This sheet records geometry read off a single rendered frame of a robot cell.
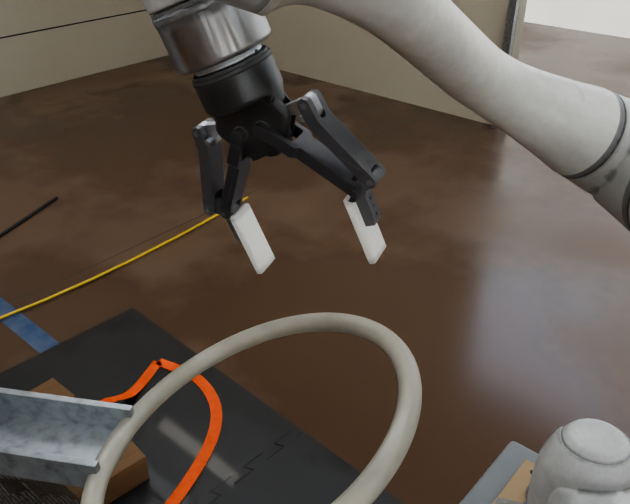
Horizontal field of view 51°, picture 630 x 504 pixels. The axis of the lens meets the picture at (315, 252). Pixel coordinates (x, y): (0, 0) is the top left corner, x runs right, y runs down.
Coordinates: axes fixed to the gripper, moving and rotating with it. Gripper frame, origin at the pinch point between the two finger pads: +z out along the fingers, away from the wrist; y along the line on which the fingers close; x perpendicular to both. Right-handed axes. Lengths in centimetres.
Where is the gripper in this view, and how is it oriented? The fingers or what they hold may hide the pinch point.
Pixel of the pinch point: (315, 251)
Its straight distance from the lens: 66.7
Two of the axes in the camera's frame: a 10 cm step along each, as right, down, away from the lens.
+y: -8.2, 0.9, 5.7
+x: -4.3, 5.5, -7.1
